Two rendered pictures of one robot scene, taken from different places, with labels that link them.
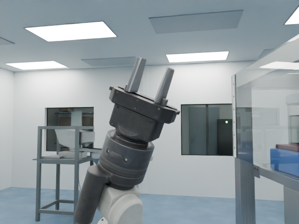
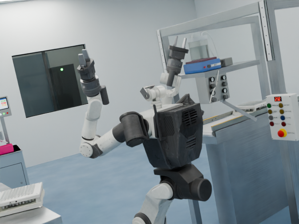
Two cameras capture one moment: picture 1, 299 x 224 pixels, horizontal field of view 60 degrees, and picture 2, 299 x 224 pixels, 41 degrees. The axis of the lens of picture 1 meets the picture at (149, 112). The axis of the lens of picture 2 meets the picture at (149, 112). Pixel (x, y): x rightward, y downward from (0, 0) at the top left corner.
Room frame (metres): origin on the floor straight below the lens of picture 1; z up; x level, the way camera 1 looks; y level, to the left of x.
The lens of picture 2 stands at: (-1.38, 1.56, 1.50)
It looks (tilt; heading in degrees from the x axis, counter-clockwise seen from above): 7 degrees down; 325
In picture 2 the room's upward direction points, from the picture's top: 11 degrees counter-clockwise
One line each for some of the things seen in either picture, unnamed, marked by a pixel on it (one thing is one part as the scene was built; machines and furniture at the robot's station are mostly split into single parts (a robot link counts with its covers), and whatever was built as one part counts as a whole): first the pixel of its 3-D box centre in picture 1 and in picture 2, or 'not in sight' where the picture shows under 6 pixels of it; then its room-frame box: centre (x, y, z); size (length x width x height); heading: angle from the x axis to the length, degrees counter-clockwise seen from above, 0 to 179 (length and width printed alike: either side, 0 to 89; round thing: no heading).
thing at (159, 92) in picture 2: not in sight; (155, 95); (0.32, 0.33, 1.30); 0.10 x 0.07 x 0.09; 100
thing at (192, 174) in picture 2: not in sight; (183, 182); (0.23, 0.32, 0.83); 0.28 x 0.13 x 0.18; 10
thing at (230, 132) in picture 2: not in sight; (256, 117); (0.90, -1.11, 0.83); 1.30 x 0.29 x 0.10; 90
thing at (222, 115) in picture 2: not in sight; (242, 109); (1.03, -1.10, 0.91); 1.32 x 0.02 x 0.03; 90
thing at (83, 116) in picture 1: (70, 129); not in sight; (6.35, 1.93, 1.43); 1.32 x 0.01 x 1.11; 79
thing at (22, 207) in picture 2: not in sight; (21, 202); (0.83, 0.99, 0.85); 0.24 x 0.24 x 0.02; 66
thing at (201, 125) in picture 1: (212, 129); (55, 80); (5.69, -1.37, 1.43); 1.38 x 0.01 x 1.16; 79
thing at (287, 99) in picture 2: not in sight; (284, 117); (0.04, -0.33, 1.03); 0.17 x 0.06 x 0.26; 0
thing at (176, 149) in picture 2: not in sight; (170, 133); (0.26, 0.33, 1.10); 0.34 x 0.30 x 0.36; 100
